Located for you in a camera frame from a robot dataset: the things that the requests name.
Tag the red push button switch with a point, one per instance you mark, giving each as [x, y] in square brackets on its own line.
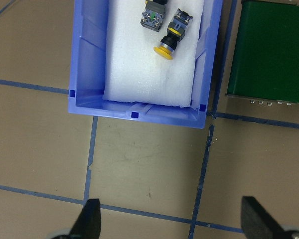
[154, 14]

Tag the green conveyor belt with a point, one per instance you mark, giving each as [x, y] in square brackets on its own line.
[265, 63]

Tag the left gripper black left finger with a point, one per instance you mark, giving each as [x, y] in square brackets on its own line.
[88, 224]

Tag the yellow push button switch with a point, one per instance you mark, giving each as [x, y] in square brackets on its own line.
[175, 32]

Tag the white foam pad left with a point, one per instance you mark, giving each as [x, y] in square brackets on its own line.
[134, 72]

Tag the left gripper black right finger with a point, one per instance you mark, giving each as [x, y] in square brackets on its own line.
[256, 222]

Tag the blue plastic bin left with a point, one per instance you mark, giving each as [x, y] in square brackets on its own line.
[88, 70]

